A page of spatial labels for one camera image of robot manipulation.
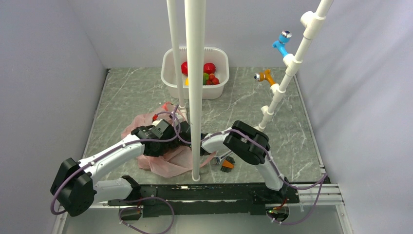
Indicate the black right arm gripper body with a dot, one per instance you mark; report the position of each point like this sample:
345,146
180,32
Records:
179,142

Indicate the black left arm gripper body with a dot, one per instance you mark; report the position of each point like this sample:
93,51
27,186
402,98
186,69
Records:
158,152

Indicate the pink plastic bag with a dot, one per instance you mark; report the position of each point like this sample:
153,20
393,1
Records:
174,162

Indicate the green fake starfruit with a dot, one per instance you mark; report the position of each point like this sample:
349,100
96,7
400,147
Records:
205,78

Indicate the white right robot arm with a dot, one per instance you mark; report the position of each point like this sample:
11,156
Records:
252,146

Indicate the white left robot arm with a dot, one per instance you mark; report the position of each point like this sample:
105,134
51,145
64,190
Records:
79,184

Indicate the red fake cherry tomatoes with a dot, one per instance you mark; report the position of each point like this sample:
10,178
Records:
212,80

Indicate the red fake apple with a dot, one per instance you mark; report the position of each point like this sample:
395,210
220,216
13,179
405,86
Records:
184,68

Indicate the silver combination wrench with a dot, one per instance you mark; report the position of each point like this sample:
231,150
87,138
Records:
216,160

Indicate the black orange hex key set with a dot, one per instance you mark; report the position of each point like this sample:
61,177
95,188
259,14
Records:
227,164

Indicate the white plastic basin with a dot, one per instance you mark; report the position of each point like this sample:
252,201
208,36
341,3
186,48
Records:
211,55

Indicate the orange toy faucet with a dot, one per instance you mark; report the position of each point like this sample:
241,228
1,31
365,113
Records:
264,76

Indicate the blue toy faucet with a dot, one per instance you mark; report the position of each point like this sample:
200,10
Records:
283,39

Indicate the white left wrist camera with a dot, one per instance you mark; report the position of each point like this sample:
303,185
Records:
158,122

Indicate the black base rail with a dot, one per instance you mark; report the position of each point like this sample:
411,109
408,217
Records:
208,199

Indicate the white pvc pipe frame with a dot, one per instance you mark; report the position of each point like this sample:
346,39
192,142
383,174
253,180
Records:
195,16

